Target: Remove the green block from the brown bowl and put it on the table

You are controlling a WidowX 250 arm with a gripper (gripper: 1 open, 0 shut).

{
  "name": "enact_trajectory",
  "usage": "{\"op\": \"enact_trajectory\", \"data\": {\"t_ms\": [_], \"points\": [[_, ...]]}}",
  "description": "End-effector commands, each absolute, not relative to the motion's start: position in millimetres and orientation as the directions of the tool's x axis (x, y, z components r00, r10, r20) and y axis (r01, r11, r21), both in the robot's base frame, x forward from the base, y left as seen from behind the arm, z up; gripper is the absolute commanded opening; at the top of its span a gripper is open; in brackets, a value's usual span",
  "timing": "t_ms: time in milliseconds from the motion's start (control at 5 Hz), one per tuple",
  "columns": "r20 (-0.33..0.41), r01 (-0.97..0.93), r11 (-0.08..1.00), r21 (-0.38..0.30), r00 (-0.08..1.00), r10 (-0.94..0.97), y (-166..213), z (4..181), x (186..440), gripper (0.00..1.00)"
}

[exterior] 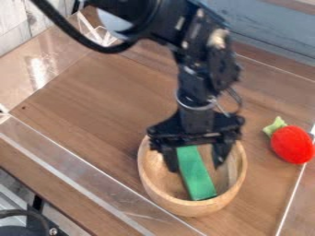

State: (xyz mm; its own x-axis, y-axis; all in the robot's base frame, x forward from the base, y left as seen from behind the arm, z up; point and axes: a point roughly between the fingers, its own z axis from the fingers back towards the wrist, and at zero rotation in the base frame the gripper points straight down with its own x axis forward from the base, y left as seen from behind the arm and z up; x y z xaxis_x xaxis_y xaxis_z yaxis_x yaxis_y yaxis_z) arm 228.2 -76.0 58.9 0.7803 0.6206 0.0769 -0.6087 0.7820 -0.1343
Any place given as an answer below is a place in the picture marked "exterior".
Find black cable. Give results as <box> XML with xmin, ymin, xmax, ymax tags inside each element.
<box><xmin>0</xmin><ymin>208</ymin><xmax>51</xmax><ymax>236</ymax></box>

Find clear acrylic front wall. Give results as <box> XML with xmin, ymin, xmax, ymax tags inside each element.
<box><xmin>0</xmin><ymin>114</ymin><xmax>206</xmax><ymax>236</ymax></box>

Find red plush strawberry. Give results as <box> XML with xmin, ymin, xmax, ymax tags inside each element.
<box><xmin>262</xmin><ymin>116</ymin><xmax>315</xmax><ymax>164</ymax></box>

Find clear acrylic corner bracket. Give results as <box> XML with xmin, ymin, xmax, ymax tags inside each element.
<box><xmin>76</xmin><ymin>12</ymin><xmax>118</xmax><ymax>47</ymax></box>

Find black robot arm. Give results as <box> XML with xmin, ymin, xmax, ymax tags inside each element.
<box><xmin>31</xmin><ymin>0</ymin><xmax>244</xmax><ymax>171</ymax></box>

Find brown wooden bowl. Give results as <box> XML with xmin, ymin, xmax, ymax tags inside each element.
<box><xmin>138</xmin><ymin>136</ymin><xmax>247</xmax><ymax>217</ymax></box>

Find black clamp with screw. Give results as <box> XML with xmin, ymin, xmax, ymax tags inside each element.
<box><xmin>26</xmin><ymin>195</ymin><xmax>70</xmax><ymax>236</ymax></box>

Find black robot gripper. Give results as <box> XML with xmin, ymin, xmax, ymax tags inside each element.
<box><xmin>147</xmin><ymin>110</ymin><xmax>244</xmax><ymax>172</ymax></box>

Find green rectangular block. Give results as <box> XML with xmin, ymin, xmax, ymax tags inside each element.
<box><xmin>176</xmin><ymin>146</ymin><xmax>216</xmax><ymax>201</ymax></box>

